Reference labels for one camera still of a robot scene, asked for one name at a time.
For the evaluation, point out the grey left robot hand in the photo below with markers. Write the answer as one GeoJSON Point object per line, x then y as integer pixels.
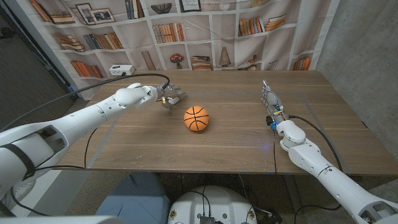
{"type": "Point", "coordinates": [169, 91]}

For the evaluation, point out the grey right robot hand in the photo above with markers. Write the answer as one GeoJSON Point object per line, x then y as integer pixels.
{"type": "Point", "coordinates": [273, 104]}

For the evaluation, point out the white airpods case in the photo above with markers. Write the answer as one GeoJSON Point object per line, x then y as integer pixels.
{"type": "Point", "coordinates": [174, 100]}

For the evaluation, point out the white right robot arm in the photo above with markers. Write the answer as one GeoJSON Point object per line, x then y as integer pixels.
{"type": "Point", "coordinates": [342, 186]}

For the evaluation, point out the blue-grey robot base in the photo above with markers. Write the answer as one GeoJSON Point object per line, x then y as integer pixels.
{"type": "Point", "coordinates": [136, 199]}

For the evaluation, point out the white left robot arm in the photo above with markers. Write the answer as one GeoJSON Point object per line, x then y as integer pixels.
{"type": "Point", "coordinates": [77, 121]}

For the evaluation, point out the orange basketball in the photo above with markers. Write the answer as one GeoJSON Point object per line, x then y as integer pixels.
{"type": "Point", "coordinates": [196, 118]}

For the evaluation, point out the white power strip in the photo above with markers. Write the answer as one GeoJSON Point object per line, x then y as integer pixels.
{"type": "Point", "coordinates": [122, 69]}

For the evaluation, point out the printed bookshelf backdrop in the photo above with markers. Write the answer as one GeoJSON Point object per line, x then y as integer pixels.
{"type": "Point", "coordinates": [202, 46]}

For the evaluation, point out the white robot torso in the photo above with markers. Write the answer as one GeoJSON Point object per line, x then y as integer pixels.
{"type": "Point", "coordinates": [211, 205]}

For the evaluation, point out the perforated partition panel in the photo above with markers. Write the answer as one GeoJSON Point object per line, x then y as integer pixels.
{"type": "Point", "coordinates": [25, 77]}

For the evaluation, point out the white floor mat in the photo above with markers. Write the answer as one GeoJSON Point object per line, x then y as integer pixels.
{"type": "Point", "coordinates": [40, 199]}

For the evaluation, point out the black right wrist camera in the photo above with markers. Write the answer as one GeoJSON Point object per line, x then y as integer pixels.
{"type": "Point", "coordinates": [269, 120]}

